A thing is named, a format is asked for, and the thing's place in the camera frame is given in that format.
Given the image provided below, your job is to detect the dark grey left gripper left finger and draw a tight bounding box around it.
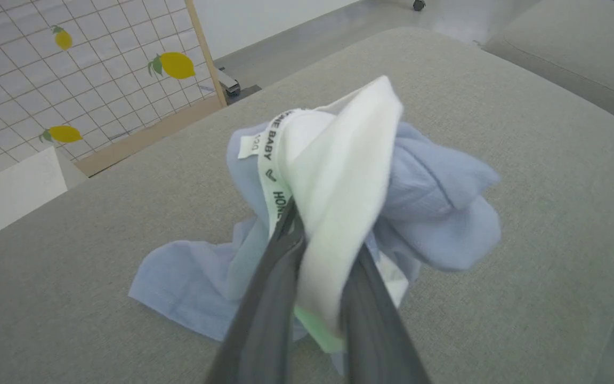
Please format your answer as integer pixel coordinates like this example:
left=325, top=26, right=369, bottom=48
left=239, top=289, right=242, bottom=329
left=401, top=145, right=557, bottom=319
left=206, top=198, right=306, bottom=384

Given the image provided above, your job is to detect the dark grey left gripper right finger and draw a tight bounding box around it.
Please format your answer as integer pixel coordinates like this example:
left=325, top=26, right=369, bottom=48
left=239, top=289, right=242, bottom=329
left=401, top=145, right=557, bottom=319
left=341, top=244, right=431, bottom=384

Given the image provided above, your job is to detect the blue polo shirt white collar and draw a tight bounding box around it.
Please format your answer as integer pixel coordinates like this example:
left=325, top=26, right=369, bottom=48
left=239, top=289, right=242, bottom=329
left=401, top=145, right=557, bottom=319
left=128, top=75, right=502, bottom=374

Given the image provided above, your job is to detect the metal foot with caster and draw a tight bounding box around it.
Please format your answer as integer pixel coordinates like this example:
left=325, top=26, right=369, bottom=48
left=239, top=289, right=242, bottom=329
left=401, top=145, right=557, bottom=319
left=215, top=67, right=241, bottom=98

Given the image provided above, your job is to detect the grey fabric sofa seat cushion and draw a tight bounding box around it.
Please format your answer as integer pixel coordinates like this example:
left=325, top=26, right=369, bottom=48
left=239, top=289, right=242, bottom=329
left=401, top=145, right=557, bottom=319
left=0, top=27, right=614, bottom=384

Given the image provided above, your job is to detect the white box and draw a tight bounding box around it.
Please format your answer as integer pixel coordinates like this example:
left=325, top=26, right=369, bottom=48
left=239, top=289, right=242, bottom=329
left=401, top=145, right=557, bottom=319
left=0, top=147, right=89, bottom=251

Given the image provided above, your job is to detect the lemon print grid screen panel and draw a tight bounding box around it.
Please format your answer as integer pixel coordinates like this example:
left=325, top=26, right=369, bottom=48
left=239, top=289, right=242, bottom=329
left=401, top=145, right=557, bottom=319
left=0, top=0, right=228, bottom=185

